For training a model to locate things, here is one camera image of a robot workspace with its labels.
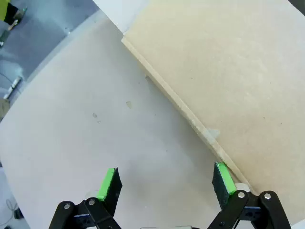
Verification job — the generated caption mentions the white low platform surface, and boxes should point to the white low platform surface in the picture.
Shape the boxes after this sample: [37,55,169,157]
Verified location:
[0,19,258,229]

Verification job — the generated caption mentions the metal floor bracket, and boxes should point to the metal floor bracket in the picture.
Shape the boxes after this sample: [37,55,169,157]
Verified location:
[3,75,23,100]

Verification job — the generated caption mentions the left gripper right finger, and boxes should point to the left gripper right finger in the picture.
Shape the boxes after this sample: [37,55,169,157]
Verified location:
[207,162,293,229]

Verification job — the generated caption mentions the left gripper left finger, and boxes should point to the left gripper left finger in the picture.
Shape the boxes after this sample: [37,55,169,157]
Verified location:
[49,167,122,229]

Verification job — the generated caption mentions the thin grey floor cable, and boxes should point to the thin grey floor cable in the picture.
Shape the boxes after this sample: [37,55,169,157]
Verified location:
[4,198,24,221]

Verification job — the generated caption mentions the person in yellow apron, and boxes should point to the person in yellow apron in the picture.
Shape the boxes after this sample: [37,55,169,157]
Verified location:
[0,0,19,26]

